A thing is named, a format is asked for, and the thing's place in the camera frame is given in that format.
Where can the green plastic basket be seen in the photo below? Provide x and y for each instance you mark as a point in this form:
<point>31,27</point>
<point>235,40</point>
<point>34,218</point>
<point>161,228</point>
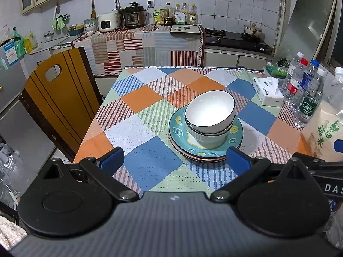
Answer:
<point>276,69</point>

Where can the cooking oil bottle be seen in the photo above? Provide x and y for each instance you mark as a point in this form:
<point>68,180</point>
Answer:
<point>168,9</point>
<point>177,12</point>
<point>183,16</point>
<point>193,17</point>

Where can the green hanging cloth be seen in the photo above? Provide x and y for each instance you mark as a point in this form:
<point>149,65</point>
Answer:
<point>58,24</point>

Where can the clear plastic bag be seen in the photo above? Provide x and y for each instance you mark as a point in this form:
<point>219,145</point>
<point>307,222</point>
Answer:
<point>333,229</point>

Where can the grey refrigerator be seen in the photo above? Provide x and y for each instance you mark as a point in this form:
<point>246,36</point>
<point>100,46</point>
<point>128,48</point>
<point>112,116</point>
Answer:
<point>10,85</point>

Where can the checkered tablecloth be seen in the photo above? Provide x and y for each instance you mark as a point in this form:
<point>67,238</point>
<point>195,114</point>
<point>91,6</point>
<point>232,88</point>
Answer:
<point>150,158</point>

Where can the white base cabinet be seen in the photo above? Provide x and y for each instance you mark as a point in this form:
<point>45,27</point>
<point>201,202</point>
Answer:
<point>233,60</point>

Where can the yellow seasoning bag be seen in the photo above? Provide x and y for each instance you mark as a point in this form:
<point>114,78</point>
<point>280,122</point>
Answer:
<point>159,17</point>

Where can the red label water bottle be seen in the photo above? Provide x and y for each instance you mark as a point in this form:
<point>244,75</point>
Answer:
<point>292,88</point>

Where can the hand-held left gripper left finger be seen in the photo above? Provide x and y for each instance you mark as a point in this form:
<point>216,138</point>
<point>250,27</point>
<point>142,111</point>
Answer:
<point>112,159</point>

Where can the kitchen knife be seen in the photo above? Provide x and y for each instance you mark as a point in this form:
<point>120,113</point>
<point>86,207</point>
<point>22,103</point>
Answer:
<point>182,28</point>

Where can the blue cap water bottle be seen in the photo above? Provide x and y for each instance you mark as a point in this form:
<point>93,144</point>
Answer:
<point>308,77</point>

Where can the teal egg print plate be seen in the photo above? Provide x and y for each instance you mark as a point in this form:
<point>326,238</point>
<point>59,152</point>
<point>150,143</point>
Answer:
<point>178,131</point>

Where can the stacked bowls on counter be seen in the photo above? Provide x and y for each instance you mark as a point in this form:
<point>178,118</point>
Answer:
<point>90,25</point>

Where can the fluffy beige cloth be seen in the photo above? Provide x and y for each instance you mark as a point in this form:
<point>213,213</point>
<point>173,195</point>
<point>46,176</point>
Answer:
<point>10,233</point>

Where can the window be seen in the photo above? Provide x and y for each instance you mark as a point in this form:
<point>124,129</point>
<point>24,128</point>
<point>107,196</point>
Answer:
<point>337,32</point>

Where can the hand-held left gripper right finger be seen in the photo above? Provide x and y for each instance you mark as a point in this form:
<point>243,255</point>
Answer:
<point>237,160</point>

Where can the black pressure cooker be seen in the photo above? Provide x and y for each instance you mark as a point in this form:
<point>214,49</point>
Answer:
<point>132,18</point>

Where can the dark soy sauce bottle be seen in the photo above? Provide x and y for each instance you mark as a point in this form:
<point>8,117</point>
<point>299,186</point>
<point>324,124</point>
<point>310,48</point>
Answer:
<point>168,21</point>

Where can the white bowl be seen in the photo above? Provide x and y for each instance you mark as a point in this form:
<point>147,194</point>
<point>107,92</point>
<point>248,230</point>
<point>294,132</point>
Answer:
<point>209,131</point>
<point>209,109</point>
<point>206,142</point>

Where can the clear white cap water bottle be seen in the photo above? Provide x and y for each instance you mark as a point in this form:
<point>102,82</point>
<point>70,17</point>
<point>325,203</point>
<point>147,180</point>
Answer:
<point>292,68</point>

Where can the white cutting board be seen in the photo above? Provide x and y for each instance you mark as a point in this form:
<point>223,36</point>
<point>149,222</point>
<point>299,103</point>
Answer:
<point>194,31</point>

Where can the wall power outlet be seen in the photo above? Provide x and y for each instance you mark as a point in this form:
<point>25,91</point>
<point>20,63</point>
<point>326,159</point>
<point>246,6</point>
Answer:
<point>150,3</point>

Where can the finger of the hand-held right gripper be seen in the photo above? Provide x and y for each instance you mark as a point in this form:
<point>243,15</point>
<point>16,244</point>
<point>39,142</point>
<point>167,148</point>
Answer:
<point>310,160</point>

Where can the green label water bottle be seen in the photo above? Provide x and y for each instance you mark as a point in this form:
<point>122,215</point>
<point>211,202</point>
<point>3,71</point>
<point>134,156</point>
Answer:
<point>308,107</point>

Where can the wooden spatula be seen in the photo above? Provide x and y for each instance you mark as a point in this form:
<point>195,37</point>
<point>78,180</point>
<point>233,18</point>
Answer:
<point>93,13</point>

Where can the wooden chair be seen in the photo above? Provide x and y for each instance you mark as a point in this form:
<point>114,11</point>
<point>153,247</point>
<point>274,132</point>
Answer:
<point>61,99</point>

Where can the sink faucet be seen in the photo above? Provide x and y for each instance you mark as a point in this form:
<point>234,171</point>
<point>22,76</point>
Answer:
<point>49,34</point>

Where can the white rice cooker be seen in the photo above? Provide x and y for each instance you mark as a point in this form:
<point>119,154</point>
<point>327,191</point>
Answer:
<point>108,22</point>

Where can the leaning metal panel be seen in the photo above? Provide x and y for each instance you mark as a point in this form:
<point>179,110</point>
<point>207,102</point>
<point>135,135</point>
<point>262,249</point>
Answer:
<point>308,24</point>

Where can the white tissue pack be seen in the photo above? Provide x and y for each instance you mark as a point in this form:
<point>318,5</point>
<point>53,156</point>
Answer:
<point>265,93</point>

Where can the blue basin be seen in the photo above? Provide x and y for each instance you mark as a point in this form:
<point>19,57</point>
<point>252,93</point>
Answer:
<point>75,31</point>

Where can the black gas stove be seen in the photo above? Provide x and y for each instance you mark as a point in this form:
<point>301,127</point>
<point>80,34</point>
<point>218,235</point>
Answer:
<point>235,40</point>

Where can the vertical wall pipe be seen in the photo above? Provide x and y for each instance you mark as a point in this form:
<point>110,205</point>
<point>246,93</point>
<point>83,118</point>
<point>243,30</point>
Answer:
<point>280,13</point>

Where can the striped counter cloth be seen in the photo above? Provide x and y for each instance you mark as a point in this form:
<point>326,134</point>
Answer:
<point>150,48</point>

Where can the yellow dish soap bottle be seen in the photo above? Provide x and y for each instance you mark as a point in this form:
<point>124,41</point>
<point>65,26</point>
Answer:
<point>32,42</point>

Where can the green dish soap bottle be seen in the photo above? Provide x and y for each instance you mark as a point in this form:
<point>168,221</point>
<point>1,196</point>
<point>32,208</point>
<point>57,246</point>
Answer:
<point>19,44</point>

